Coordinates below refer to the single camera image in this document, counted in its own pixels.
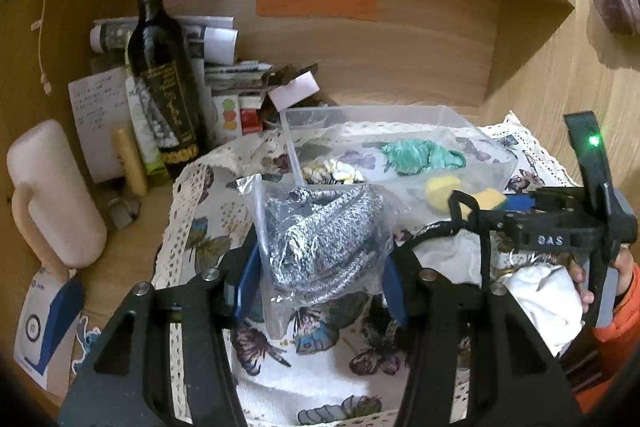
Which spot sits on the rolled printed paper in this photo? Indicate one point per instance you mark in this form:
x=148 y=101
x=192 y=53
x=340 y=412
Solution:
x=112 y=36

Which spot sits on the bagged grey knit cloth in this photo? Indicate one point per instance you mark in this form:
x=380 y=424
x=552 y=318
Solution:
x=320 y=237

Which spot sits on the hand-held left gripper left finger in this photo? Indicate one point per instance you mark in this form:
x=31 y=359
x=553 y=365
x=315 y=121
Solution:
x=247 y=279

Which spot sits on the yellow sponge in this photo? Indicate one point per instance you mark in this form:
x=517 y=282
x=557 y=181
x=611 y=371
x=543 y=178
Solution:
x=442 y=189
x=487 y=199

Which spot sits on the person's right forearm orange sleeve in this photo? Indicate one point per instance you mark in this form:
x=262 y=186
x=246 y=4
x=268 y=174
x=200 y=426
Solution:
x=612 y=347

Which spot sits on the dark wine bottle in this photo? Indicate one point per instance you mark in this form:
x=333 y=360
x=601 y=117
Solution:
x=165 y=72

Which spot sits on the stack of printed papers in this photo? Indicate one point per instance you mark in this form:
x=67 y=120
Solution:
x=235 y=79

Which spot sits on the floral patterned scrunchie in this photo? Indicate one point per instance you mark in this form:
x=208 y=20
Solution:
x=332 y=171

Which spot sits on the open small cardboard box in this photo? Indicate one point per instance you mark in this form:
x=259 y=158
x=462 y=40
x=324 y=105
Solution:
x=292 y=89

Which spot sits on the beige cylinder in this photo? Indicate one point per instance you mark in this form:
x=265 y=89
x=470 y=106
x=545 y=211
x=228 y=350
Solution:
x=131 y=162

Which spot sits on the handwritten white note paper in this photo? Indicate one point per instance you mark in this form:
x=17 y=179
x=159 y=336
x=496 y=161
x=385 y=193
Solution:
x=97 y=117

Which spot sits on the blue and white card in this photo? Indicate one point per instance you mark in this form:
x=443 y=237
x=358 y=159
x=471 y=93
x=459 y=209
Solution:
x=47 y=334

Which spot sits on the clear plastic container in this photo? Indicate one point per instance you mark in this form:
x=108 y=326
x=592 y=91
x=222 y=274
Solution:
x=400 y=142

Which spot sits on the cartoon sticker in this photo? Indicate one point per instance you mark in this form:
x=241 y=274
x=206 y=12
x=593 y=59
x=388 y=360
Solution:
x=82 y=347

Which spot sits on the orange sticky note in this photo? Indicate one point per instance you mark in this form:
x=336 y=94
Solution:
x=317 y=1

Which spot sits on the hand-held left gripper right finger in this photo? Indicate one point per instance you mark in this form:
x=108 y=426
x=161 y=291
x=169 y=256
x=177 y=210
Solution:
x=395 y=288

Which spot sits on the small red box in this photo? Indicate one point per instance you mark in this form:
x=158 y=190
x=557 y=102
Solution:
x=250 y=117

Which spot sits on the person's right hand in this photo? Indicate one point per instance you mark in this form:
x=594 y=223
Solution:
x=579 y=279

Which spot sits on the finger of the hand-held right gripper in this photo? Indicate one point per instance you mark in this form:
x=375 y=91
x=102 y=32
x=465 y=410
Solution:
x=480 y=219
x=520 y=203

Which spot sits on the butterfly print lace tablecloth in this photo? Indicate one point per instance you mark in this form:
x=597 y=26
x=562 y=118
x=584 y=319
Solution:
x=320 y=372

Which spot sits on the white cloth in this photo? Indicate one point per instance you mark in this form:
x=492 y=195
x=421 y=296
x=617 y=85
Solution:
x=545 y=302

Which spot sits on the card with coloured dots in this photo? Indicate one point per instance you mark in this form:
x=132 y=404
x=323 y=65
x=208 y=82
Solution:
x=227 y=116

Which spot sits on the green knit cloth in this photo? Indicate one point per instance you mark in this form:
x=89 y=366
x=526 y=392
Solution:
x=420 y=156

